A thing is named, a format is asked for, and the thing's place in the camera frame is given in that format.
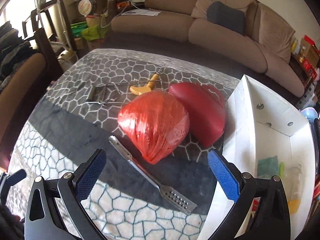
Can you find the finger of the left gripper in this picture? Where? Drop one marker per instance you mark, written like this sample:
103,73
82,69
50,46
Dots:
9,180

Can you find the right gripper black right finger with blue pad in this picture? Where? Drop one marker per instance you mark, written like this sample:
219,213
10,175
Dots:
271,219

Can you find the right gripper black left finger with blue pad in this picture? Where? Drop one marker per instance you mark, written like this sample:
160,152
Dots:
43,219

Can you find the teal knitted cloth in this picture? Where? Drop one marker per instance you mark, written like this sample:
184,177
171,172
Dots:
268,167

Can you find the green handled peeler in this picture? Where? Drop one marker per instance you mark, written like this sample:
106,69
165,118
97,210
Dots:
281,169

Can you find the wire metal tongs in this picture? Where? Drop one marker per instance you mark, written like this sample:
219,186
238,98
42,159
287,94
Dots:
98,94

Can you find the dark red pouch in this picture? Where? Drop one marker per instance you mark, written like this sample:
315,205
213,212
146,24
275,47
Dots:
206,108

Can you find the red raffia string ball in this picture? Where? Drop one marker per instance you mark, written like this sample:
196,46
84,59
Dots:
156,123

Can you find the yellow handled corkscrew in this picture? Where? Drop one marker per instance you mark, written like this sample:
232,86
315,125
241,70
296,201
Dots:
151,84

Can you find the white cardboard box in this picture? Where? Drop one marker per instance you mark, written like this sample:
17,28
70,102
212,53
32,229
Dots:
262,124

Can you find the white coat stand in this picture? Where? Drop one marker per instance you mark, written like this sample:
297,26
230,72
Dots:
69,47

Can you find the dark blue lumbar cushion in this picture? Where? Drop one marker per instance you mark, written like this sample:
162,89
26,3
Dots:
227,17

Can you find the brown sofa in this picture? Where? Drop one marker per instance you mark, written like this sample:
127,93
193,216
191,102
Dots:
264,48

